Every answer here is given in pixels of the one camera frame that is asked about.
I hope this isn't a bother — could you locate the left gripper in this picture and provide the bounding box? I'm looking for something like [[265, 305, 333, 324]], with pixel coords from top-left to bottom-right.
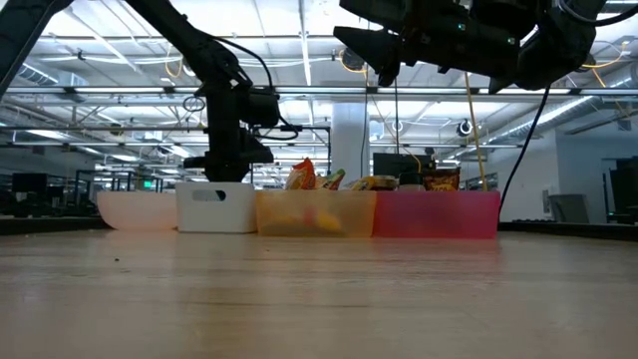
[[182, 92, 275, 183]]

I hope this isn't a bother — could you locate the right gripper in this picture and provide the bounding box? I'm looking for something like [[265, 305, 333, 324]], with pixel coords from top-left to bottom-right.
[[332, 0, 525, 88]]

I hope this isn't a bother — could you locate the orange ramen pack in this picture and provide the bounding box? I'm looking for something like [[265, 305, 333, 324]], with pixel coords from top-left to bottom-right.
[[284, 157, 317, 191]]

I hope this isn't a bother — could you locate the green and red ramen pack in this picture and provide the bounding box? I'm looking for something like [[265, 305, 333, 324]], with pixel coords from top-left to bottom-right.
[[322, 168, 347, 191]]

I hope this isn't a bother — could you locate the purple label spice bottle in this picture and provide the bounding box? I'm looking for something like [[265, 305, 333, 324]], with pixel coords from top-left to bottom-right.
[[398, 172, 425, 192]]

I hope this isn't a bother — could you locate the taco mix packet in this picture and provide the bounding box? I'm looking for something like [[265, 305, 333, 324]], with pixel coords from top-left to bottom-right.
[[422, 168, 463, 192]]

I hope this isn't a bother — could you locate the white plastic bin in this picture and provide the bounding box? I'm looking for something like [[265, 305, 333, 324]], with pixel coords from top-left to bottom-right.
[[173, 180, 259, 235]]

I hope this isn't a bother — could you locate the white building column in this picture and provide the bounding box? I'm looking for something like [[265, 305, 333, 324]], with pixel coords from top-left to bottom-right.
[[330, 103, 373, 185]]

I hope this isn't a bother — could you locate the orange plastic bin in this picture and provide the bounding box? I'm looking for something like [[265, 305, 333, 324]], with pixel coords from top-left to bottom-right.
[[255, 188, 378, 238]]

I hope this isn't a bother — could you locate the pink translucent bowl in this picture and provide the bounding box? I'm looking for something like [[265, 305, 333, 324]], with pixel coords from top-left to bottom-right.
[[96, 190, 179, 232]]

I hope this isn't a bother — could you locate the black monitor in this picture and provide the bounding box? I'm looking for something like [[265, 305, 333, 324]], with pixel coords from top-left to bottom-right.
[[372, 153, 438, 177], [607, 158, 638, 216]]

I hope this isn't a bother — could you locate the pink plastic bin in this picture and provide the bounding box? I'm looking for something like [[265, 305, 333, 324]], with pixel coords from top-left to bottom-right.
[[372, 189, 502, 239]]

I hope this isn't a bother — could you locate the grey chair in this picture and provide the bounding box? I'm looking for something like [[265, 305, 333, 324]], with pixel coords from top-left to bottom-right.
[[546, 192, 593, 224]]

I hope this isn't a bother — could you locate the black ceiling cable reel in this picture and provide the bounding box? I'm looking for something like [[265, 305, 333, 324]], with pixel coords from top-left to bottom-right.
[[340, 47, 368, 73]]

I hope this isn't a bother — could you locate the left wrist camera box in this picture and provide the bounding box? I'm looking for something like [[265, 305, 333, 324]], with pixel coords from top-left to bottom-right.
[[242, 87, 282, 130]]

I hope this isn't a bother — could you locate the black metal rig frame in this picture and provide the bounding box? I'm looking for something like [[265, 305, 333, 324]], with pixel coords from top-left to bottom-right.
[[250, 125, 333, 191]]

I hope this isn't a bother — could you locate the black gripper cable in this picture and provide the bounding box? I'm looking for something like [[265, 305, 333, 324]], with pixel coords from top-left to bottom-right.
[[213, 34, 300, 142], [497, 0, 638, 216]]

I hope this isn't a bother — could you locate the yellow cable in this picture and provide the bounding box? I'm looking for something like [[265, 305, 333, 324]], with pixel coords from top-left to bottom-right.
[[463, 72, 488, 193]]

